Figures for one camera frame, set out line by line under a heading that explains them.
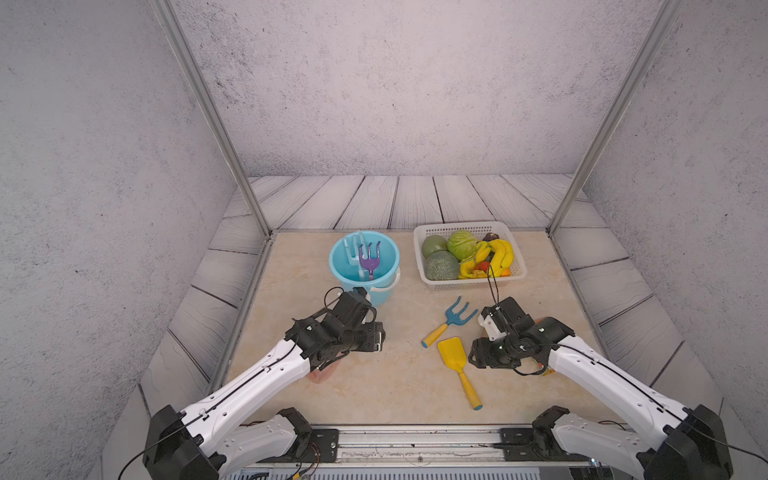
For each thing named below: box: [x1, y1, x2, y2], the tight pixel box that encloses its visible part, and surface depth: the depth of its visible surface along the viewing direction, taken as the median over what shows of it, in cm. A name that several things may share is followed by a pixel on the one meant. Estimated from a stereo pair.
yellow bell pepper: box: [458, 257, 488, 279], surface depth 103 cm
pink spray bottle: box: [306, 360, 340, 384], surface depth 83 cm
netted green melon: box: [425, 250, 459, 280], surface depth 98 cm
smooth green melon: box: [422, 235, 448, 259], surface depth 108 cm
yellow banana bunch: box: [475, 239, 514, 277], surface depth 101 cm
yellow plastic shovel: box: [438, 337, 483, 411], surface depth 90 cm
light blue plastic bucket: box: [328, 231, 401, 307], surface depth 95 cm
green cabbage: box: [447, 230, 477, 260], surface depth 102 cm
